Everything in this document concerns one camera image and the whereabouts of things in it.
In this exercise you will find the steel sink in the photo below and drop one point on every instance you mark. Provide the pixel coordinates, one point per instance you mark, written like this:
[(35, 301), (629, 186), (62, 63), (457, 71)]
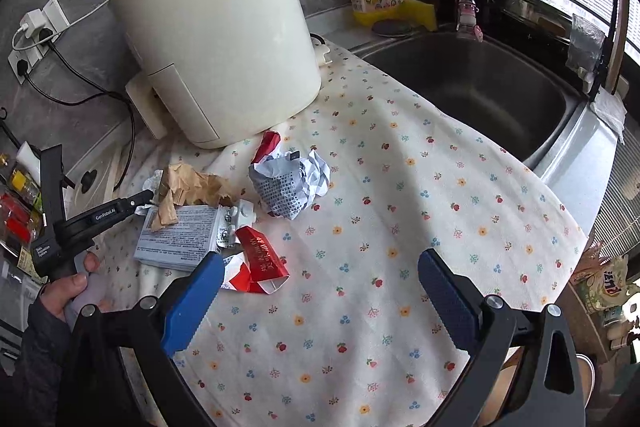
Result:
[(475, 92)]

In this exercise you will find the grey-blue paper packet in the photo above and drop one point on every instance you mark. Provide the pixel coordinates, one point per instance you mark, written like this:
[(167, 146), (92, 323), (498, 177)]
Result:
[(175, 238)]

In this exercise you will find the person's left hand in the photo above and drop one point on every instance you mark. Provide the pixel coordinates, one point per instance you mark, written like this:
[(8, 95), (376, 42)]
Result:
[(70, 288)]

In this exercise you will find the row of seasoning bottles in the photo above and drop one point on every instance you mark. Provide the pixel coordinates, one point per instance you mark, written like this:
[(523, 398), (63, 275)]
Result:
[(20, 207)]

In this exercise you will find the yellow sponge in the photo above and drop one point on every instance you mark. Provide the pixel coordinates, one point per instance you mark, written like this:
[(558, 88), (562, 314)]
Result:
[(422, 14)]

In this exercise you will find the floral white tablecloth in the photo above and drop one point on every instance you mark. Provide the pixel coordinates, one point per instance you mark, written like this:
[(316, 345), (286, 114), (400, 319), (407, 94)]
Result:
[(375, 232)]

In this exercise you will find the white plastic packaging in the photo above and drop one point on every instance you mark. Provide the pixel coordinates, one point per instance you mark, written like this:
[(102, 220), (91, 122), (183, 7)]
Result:
[(243, 214)]

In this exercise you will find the colourful snack bag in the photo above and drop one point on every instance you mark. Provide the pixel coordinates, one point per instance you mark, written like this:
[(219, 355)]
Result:
[(605, 292)]

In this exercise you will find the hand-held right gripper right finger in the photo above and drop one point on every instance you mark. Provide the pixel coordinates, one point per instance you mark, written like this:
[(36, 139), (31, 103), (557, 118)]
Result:
[(450, 304)]

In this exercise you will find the chrome faucet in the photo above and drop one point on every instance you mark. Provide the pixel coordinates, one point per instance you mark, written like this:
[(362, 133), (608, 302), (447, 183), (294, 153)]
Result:
[(466, 9)]

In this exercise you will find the white wall socket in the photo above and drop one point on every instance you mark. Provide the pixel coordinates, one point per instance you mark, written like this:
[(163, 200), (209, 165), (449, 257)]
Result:
[(21, 68), (50, 24)]

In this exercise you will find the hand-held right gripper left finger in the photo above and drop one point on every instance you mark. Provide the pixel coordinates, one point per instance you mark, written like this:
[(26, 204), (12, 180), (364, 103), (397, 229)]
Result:
[(192, 304)]

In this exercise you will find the white paper scrap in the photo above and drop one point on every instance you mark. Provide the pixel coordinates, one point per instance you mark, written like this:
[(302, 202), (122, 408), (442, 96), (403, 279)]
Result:
[(151, 184)]

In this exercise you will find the wooden cutting board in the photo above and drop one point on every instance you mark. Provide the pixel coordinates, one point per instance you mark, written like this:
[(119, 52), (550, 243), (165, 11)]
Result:
[(617, 42)]

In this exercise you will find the clear plastic bag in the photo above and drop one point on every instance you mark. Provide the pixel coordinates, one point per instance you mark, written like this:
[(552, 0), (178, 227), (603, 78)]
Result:
[(585, 44)]

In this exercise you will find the person's left forearm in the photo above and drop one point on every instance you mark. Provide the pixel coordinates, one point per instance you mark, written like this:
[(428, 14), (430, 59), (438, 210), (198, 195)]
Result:
[(42, 337)]

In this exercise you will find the small red paper piece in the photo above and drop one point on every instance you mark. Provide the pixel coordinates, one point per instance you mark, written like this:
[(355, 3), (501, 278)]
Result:
[(266, 147)]

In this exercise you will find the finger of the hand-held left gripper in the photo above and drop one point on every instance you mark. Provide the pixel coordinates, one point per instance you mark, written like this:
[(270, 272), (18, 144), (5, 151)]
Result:
[(137, 201)]

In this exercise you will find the white air fryer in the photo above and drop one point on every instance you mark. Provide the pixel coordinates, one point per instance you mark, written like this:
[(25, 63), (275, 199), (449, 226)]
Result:
[(215, 22)]

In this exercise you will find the brown paper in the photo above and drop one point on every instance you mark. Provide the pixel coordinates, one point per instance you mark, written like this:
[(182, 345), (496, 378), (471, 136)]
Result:
[(190, 188)]

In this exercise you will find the round grey scrubber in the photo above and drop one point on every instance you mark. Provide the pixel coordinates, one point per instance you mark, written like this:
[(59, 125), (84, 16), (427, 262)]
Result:
[(394, 28)]

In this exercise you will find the printed white paper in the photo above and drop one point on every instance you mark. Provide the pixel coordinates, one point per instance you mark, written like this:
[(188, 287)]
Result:
[(285, 193)]

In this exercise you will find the white cloth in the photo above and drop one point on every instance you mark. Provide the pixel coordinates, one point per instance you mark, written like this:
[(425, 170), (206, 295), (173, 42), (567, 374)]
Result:
[(610, 112)]

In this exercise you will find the red and white wrapper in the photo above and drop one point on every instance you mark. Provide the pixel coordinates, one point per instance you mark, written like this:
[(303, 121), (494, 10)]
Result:
[(261, 258)]

